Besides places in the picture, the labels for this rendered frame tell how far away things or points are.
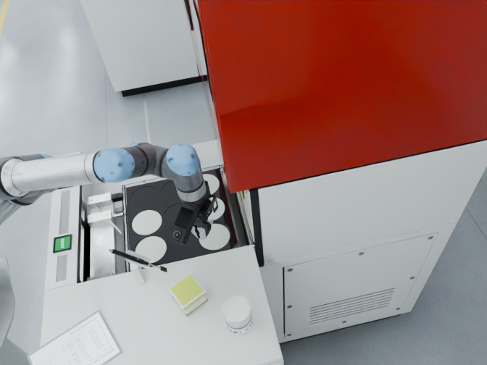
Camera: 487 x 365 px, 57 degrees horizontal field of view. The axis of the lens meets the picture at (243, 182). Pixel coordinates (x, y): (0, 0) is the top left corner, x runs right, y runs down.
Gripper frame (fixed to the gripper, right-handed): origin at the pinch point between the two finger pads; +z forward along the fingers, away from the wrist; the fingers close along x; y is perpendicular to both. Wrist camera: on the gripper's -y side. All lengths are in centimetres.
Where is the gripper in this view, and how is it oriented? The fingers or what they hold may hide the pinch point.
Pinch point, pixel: (200, 238)
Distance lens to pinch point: 135.1
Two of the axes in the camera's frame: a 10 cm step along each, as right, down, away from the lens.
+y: 4.5, -7.2, 5.3
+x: -8.9, -3.0, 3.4
